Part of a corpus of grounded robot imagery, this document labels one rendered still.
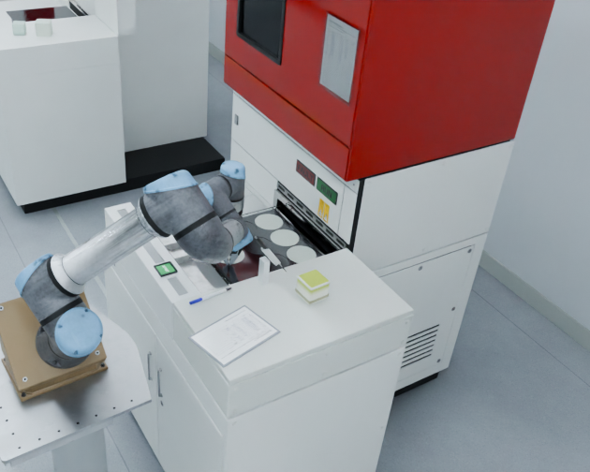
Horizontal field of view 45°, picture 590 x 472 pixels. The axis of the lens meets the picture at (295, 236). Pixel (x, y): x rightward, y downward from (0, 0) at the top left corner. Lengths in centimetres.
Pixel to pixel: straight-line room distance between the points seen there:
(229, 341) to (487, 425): 157
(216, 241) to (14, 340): 65
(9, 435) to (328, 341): 86
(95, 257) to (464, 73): 124
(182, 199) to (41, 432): 72
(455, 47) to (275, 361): 107
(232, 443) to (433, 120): 115
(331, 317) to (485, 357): 158
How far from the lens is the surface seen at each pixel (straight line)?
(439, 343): 313
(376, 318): 211
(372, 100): 211
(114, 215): 248
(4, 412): 207
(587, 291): 371
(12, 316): 206
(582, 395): 357
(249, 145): 281
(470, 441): 318
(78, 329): 185
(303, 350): 197
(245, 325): 203
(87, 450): 230
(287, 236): 250
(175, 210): 168
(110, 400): 205
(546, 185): 369
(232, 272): 232
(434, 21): 216
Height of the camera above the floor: 233
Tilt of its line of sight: 35 degrees down
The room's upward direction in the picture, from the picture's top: 6 degrees clockwise
